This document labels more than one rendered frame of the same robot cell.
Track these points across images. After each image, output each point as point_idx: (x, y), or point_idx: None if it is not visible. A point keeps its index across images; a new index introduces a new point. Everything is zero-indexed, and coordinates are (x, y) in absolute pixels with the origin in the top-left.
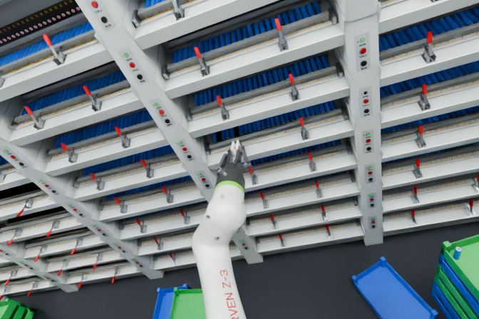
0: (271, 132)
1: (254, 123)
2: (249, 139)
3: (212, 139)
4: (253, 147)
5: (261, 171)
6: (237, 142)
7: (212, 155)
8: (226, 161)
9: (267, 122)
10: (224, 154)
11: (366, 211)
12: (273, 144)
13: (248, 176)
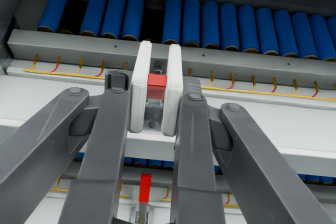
0: (304, 78)
1: (235, 22)
2: (197, 75)
3: (38, 20)
4: None
5: (170, 196)
6: (173, 54)
7: (8, 80)
8: (67, 154)
9: (288, 37)
10: (75, 97)
11: None
12: (299, 129)
13: (122, 200)
